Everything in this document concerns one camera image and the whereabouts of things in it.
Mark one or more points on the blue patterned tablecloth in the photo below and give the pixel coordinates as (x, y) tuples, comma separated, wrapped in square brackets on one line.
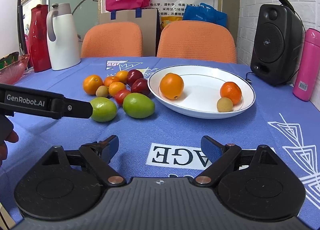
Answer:
[(167, 144)]

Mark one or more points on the orange chair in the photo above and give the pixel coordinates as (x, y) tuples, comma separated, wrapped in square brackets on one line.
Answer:
[(197, 40), (123, 39)]

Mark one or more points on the pink thermos bottle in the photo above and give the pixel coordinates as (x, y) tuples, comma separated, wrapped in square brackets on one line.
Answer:
[(309, 66)]

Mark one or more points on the small orange kumquat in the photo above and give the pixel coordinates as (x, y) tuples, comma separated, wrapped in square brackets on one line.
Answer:
[(122, 76), (115, 87)]

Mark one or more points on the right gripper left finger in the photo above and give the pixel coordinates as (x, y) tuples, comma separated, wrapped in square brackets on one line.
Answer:
[(97, 156)]

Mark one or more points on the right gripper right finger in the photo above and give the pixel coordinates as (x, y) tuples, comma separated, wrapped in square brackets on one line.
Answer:
[(223, 159)]

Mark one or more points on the dark red plum front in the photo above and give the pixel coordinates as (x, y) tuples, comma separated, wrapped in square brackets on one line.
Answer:
[(140, 86)]

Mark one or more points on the person's left hand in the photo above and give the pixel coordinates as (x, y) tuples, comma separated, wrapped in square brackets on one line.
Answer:
[(12, 138)]

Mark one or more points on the red cherry tomato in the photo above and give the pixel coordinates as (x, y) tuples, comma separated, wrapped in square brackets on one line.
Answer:
[(120, 96)]

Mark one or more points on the white ceramic plate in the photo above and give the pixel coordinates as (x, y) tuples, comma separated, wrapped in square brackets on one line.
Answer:
[(201, 91)]

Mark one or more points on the small orange kumquat back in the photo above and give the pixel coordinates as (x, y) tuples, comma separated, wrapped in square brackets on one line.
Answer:
[(122, 76)]

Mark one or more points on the yellow package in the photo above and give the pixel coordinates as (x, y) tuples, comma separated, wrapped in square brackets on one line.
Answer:
[(165, 20)]

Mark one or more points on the dark red plum back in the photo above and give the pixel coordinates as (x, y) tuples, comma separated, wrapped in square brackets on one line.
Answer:
[(132, 76)]

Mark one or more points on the white thermos jug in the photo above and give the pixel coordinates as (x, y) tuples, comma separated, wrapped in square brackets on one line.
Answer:
[(62, 38)]

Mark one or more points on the pink glass bowl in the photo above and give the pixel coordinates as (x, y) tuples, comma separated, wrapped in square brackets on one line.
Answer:
[(13, 67)]

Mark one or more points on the dark orange mandarin in plate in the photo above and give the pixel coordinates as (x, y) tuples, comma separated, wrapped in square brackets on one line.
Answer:
[(231, 91)]

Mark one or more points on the left orange chair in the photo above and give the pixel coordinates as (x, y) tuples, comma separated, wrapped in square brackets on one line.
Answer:
[(123, 39)]

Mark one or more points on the small orange kumquat front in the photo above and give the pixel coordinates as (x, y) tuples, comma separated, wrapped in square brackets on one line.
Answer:
[(115, 87)]

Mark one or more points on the small tan longan in plate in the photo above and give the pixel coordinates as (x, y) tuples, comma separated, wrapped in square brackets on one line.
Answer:
[(224, 104)]

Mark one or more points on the black speaker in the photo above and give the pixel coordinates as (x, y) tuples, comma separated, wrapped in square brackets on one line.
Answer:
[(277, 43)]

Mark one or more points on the blue plastic bag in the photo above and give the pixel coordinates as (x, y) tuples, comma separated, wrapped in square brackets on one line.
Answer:
[(206, 13)]

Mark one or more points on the small tan longan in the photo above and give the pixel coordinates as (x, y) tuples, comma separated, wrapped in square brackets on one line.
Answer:
[(102, 91), (224, 104)]

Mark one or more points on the brown paper bag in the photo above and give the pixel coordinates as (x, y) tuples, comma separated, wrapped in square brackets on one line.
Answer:
[(146, 19)]

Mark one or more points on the right orange chair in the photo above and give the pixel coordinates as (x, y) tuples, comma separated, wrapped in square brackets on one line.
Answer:
[(197, 40)]

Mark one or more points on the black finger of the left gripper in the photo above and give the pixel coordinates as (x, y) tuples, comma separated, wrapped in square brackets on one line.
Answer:
[(41, 103)]

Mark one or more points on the dark red plum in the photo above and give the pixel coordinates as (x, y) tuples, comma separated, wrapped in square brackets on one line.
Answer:
[(140, 86), (132, 76)]

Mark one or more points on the small mandarin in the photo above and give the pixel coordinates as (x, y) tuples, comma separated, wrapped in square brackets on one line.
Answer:
[(110, 80)]

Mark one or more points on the large orange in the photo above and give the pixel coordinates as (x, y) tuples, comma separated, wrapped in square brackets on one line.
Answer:
[(91, 84), (171, 86)]

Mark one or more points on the large orange in plate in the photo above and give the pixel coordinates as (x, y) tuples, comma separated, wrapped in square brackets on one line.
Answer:
[(171, 86)]

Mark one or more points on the green fruit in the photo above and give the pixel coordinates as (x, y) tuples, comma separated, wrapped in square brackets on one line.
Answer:
[(137, 105), (104, 110)]

